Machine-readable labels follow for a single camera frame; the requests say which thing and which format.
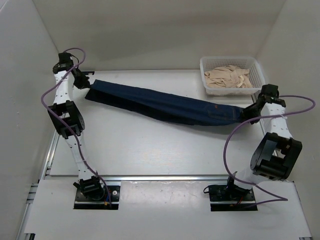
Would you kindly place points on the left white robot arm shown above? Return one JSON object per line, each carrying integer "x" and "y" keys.
{"x": 69, "y": 123}

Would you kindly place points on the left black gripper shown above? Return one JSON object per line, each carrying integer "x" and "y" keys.
{"x": 84, "y": 83}

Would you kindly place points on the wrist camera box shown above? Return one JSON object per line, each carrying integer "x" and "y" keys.
{"x": 65, "y": 58}
{"x": 269, "y": 90}

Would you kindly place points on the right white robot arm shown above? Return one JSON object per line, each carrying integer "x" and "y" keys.
{"x": 278, "y": 151}

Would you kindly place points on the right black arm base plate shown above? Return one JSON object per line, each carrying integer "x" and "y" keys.
{"x": 230, "y": 199}

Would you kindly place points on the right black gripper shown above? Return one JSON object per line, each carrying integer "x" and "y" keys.
{"x": 246, "y": 113}

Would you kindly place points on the blue label sticker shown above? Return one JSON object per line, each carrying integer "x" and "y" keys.
{"x": 91, "y": 73}

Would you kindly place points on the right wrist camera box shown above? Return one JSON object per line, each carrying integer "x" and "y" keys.
{"x": 269, "y": 90}

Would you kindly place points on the beige trousers in basket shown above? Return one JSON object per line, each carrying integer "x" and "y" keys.
{"x": 227, "y": 77}

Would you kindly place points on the white plastic mesh basket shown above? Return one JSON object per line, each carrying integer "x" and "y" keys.
{"x": 255, "y": 76}

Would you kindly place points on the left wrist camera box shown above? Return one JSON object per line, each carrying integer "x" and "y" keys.
{"x": 65, "y": 58}

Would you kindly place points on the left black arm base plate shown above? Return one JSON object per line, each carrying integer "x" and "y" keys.
{"x": 99, "y": 202}

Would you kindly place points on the dark blue denim trousers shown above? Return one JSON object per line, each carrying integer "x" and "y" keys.
{"x": 163, "y": 106}

